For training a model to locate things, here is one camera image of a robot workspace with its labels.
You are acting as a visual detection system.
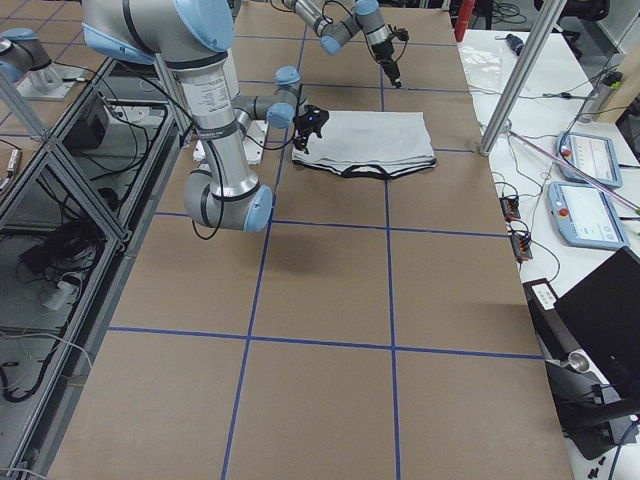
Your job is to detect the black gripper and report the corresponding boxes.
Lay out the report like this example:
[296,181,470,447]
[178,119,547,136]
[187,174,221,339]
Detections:
[370,27,409,89]
[294,105,330,153]

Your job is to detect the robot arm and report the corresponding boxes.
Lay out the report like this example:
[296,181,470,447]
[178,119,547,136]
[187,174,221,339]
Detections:
[273,0,409,89]
[82,1,329,232]

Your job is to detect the teach pendant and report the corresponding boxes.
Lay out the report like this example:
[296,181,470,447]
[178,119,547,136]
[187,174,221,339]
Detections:
[547,182,630,251]
[556,131,623,188]

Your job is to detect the aluminium frame post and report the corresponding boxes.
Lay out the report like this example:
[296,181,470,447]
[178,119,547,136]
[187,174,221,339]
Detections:
[479,0,567,156]

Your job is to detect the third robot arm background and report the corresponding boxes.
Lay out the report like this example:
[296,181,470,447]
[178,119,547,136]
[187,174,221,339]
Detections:
[1,27,52,83]

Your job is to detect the near orange terminal block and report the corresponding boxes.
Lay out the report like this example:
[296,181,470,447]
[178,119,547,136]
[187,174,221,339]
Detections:
[510,230,533,263]

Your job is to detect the black box with label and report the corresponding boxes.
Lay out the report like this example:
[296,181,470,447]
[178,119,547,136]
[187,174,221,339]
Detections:
[523,278,558,311]

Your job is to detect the grey cartoon print t-shirt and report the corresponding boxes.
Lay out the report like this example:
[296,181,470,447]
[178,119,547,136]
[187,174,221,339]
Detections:
[292,111,437,180]

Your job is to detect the black laptop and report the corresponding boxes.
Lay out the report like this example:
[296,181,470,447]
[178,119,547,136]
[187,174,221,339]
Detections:
[555,247,639,398]

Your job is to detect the red fire extinguisher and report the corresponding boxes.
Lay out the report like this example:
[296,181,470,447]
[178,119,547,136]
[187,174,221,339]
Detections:
[454,0,475,42]

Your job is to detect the metal cup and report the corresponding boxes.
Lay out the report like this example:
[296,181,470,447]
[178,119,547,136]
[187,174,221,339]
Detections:
[566,351,591,374]

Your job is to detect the far teach pendant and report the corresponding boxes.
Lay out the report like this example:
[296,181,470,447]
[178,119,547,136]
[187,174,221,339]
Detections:
[556,131,623,188]

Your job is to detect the white power strip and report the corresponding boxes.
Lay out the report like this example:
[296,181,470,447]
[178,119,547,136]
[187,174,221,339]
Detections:
[41,273,82,311]

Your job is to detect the near teach pendant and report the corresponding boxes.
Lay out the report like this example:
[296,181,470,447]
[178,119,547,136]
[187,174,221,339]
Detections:
[547,182,630,251]

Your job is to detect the orange terminal block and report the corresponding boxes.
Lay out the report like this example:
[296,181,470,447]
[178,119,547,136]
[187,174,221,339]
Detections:
[510,230,533,263]
[499,195,521,222]

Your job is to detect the far orange terminal block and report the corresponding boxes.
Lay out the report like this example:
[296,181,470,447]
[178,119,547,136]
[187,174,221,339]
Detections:
[499,195,521,222]

